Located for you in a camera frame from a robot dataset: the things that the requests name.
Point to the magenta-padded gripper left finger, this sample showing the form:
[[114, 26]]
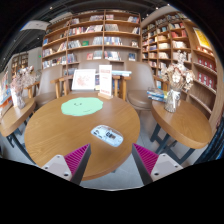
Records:
[[77, 159]]

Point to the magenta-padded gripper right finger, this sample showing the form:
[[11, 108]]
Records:
[[146, 159]]

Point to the transparent computer mouse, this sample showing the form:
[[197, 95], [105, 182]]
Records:
[[107, 135]]

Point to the green cloud-shaped mouse pad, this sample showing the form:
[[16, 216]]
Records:
[[81, 106]]

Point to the round wooden side table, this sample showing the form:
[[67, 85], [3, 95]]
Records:
[[183, 123], [15, 116]]

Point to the stack of colourful books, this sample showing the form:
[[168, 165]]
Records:
[[156, 94]]

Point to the glass vase with dried flowers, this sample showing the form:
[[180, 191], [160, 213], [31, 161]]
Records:
[[20, 100], [173, 98]]

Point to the brown armchair with wooden arms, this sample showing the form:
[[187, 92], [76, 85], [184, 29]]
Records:
[[141, 83], [88, 65], [50, 80]]

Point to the white framed floral picture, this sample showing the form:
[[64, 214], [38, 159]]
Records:
[[83, 80]]

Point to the dark blue book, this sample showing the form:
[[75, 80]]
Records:
[[97, 81]]

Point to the white sign on wooden base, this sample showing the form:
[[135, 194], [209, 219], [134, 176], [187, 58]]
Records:
[[105, 80]]

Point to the wooden bookshelf with red books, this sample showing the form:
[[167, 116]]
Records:
[[203, 66]]

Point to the small distant wooden bookshelf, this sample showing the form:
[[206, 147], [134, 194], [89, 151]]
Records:
[[20, 63]]

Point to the wide wooden bookshelf with books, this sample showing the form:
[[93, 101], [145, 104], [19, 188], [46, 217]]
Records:
[[100, 36]]

